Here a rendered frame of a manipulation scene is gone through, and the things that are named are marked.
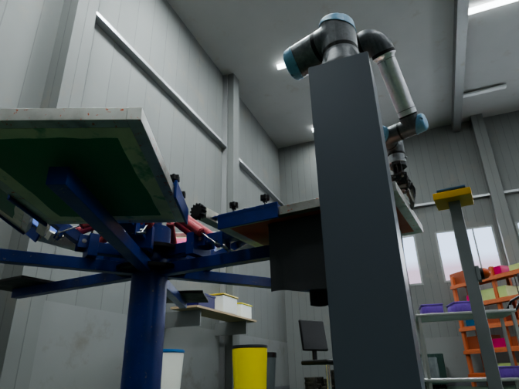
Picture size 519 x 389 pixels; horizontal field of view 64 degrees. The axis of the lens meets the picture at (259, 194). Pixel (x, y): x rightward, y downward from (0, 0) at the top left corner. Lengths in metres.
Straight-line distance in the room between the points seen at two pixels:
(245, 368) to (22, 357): 2.24
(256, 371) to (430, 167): 9.26
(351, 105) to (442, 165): 11.83
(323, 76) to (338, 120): 0.17
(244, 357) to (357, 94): 4.17
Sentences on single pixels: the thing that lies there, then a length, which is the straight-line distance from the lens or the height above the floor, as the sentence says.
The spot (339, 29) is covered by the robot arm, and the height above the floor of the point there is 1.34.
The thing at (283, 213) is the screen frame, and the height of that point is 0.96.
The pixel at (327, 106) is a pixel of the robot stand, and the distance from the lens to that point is 1.23.
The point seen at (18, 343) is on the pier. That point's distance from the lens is 4.47.
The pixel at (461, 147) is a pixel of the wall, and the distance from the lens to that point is 13.25.
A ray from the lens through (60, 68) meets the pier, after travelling 5.55.
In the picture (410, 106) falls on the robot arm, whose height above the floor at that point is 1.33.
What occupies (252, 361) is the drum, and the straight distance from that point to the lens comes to 5.07.
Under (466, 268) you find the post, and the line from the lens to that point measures 1.65.
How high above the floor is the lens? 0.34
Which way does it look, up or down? 23 degrees up
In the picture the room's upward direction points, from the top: 1 degrees counter-clockwise
